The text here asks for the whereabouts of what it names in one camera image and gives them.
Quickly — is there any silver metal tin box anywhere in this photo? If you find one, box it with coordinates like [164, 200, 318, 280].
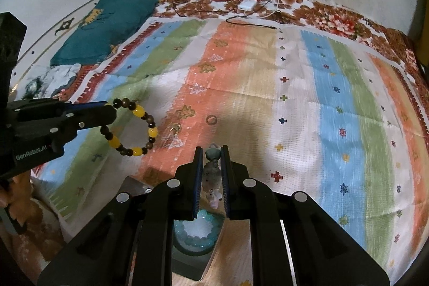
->
[125, 176, 223, 281]

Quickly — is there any black cable with plug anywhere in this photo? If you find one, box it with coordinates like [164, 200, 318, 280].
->
[226, 15, 277, 31]

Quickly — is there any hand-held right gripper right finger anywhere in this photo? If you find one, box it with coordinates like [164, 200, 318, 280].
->
[220, 144, 391, 286]

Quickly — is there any yellow and dark bead bracelet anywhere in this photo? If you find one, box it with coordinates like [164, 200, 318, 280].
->
[100, 98, 159, 157]

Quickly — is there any white crumpled cloth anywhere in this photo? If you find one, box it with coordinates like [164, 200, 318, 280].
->
[20, 63, 83, 99]

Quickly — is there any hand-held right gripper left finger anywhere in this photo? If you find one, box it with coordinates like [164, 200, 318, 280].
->
[37, 146, 204, 286]

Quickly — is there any teal pillow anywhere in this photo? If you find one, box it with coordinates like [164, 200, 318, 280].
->
[50, 0, 158, 67]

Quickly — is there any light blue bead bracelet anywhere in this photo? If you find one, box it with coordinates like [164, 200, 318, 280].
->
[173, 210, 224, 248]

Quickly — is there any pale bead bracelet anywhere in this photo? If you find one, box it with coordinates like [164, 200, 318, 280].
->
[204, 145, 222, 208]

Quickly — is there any person's left hand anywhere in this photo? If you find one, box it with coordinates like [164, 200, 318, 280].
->
[0, 171, 33, 207]

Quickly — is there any striped colourful mat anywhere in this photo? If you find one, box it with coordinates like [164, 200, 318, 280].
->
[32, 18, 429, 286]

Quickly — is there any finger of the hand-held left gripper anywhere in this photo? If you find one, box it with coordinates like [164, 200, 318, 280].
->
[7, 98, 108, 114]
[15, 104, 117, 146]

